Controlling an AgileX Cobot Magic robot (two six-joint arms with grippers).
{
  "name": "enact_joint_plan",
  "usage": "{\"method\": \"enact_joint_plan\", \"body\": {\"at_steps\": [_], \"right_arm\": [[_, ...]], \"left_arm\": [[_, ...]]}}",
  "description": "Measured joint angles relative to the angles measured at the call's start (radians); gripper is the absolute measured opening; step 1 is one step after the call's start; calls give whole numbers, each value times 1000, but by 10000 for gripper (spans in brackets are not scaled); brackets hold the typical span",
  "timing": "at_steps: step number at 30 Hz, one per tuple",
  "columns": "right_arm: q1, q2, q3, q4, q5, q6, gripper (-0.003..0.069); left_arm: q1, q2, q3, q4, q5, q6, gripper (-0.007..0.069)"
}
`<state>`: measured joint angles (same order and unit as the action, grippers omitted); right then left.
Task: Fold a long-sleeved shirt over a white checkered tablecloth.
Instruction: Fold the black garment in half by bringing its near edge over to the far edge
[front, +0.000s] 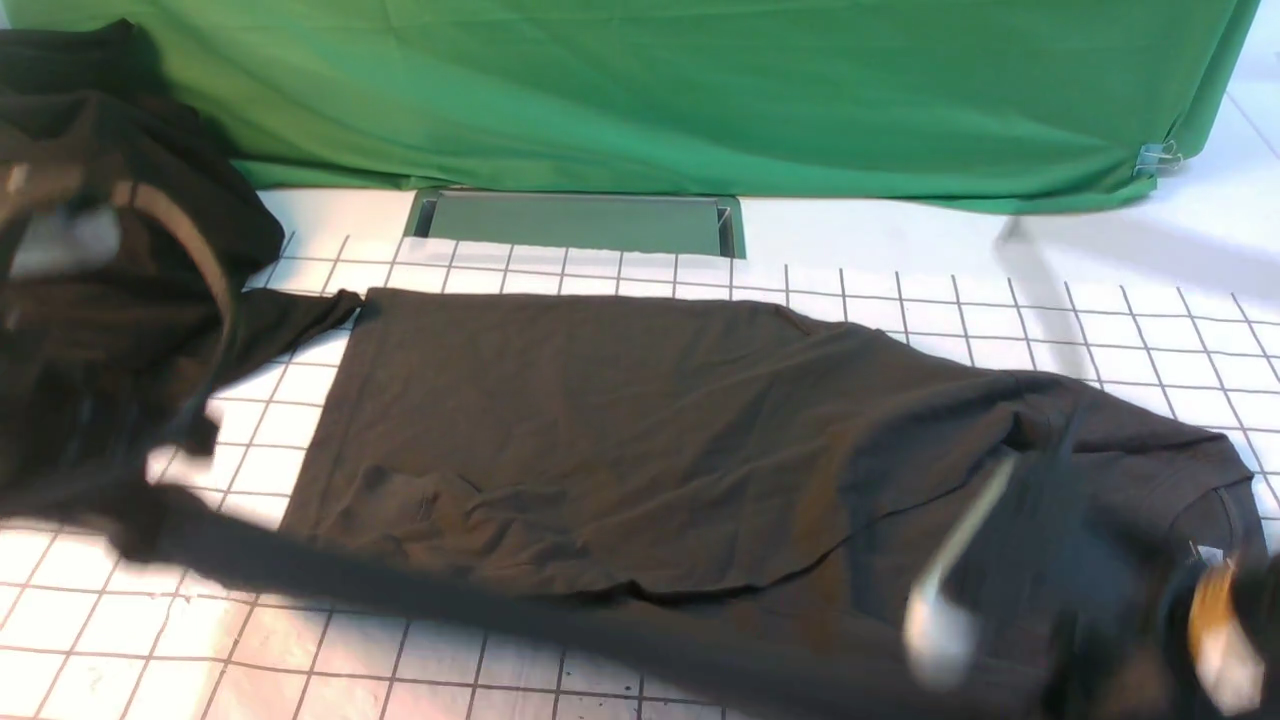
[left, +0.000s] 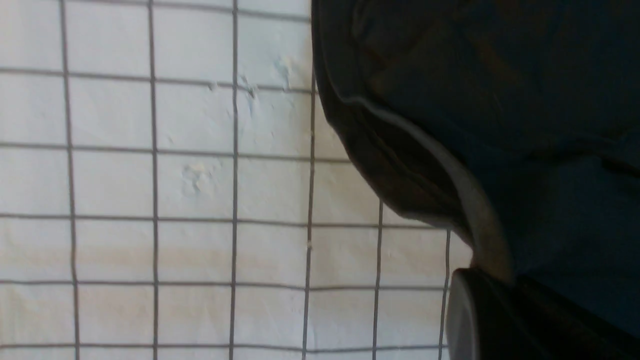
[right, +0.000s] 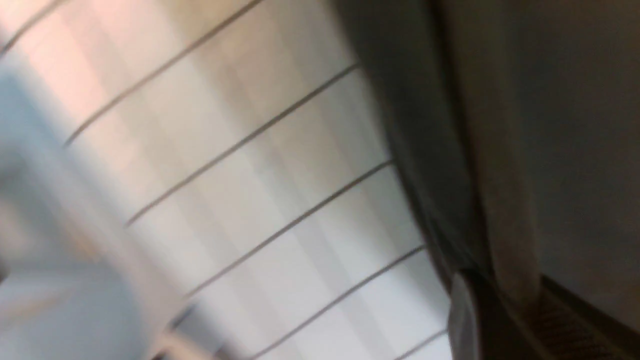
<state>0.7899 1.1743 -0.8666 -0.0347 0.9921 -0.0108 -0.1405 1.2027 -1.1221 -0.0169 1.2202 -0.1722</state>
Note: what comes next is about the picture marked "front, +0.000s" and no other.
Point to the dark gray long-sleeved shirt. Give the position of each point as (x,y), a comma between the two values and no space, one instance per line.
(805,518)

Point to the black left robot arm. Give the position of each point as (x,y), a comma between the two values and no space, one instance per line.
(61,219)

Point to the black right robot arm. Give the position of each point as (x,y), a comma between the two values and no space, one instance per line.
(1170,603)

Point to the gray metal tray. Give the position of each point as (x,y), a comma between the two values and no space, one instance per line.
(625,222)

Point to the green backdrop cloth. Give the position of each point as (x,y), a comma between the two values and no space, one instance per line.
(1005,107)

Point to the pile of black clothes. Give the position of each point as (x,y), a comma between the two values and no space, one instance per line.
(100,368)

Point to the metal binder clip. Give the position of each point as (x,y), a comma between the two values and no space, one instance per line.
(1153,159)

